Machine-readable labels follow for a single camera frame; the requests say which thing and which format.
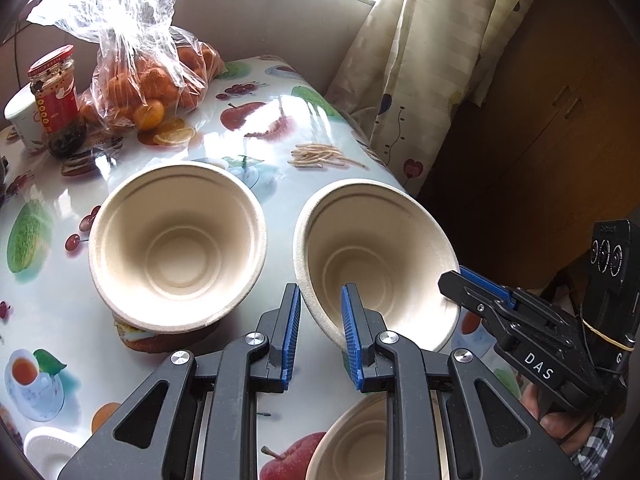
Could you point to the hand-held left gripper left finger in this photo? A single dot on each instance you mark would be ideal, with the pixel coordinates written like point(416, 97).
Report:
point(291, 340)

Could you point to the red label sauce jar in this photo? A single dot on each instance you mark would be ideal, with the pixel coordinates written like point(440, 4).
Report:
point(57, 105)

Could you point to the plastic bag of oranges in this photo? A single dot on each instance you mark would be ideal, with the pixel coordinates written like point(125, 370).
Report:
point(140, 70)

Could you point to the brown wooden cabinet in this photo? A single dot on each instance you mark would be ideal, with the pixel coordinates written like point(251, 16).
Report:
point(550, 110)

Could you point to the person's right forearm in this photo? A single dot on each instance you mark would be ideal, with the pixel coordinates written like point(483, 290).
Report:
point(595, 442)

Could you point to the person's right hand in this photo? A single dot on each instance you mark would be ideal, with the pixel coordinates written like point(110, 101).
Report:
point(532, 400)

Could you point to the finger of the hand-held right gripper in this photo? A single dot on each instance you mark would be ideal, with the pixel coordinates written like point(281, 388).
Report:
point(470, 295)
point(492, 285)

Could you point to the fruit printed tablecloth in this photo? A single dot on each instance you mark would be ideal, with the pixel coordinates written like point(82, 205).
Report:
point(310, 125)

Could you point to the white paper plate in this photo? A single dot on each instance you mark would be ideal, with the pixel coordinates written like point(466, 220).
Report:
point(50, 452)

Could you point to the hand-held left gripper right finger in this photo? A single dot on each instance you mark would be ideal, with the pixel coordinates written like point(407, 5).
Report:
point(351, 340)

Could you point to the cream patterned curtain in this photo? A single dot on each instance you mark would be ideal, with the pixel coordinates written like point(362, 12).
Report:
point(430, 60)

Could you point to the white plastic tub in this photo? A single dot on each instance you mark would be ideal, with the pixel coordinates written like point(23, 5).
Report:
point(25, 120)

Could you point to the beige paper bowl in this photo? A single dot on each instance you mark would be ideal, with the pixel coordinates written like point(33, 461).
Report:
point(175, 255)
point(360, 440)
point(380, 250)

